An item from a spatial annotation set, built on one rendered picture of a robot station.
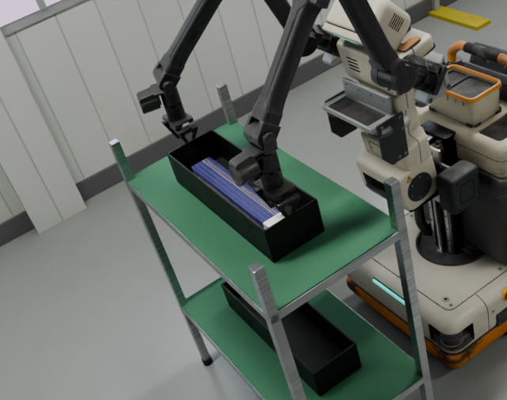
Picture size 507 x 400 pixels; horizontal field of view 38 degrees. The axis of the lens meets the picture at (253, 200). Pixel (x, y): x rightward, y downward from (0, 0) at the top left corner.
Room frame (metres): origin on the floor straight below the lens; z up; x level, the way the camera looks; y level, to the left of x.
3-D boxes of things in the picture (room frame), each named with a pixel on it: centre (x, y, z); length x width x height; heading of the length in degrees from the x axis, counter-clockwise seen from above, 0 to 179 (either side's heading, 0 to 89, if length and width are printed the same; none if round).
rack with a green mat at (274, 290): (1.78, 0.01, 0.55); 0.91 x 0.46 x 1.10; 23
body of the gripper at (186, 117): (2.08, 0.15, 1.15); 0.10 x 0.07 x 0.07; 23
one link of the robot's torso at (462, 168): (1.94, -0.56, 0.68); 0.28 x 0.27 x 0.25; 23
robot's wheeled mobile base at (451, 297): (2.06, -0.69, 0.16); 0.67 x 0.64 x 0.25; 113
